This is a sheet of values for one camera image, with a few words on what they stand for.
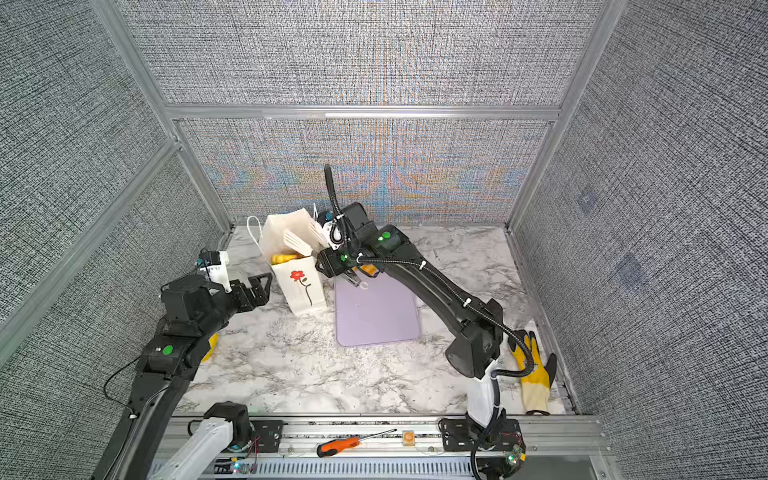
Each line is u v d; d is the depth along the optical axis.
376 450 0.73
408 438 0.73
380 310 0.94
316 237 0.79
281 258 0.80
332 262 0.70
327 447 0.70
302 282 0.84
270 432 0.74
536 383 0.80
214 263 0.59
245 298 0.62
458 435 0.73
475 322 0.48
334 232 0.66
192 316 0.51
